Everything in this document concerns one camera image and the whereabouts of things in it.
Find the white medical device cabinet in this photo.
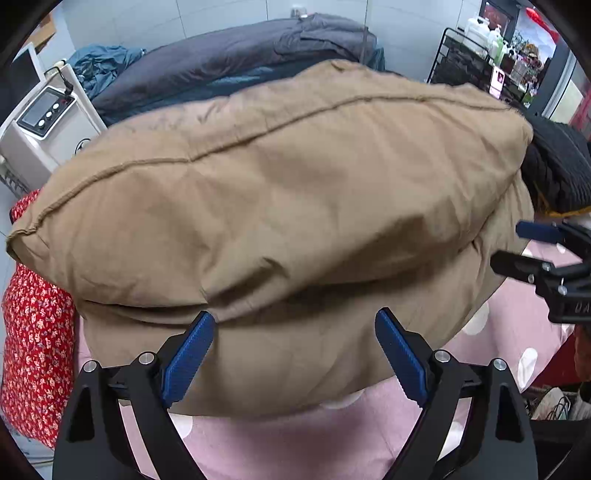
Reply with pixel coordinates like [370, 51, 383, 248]
[1, 63, 106, 191]

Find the tan hooded winter coat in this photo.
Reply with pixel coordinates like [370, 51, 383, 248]
[6, 61, 534, 417]

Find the black wire shelf rack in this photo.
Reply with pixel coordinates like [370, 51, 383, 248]
[427, 28, 531, 108]

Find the white monitor screen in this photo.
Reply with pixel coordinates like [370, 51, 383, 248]
[0, 42, 45, 128]

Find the red floral folded cloth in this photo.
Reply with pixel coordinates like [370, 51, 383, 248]
[0, 188, 77, 449]

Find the black knitted sweater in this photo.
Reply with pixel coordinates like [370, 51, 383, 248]
[521, 115, 590, 217]

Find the person's right hand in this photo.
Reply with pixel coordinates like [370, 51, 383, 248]
[574, 325, 591, 382]

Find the pink polka dot bedsheet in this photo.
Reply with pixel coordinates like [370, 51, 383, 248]
[75, 234, 583, 480]

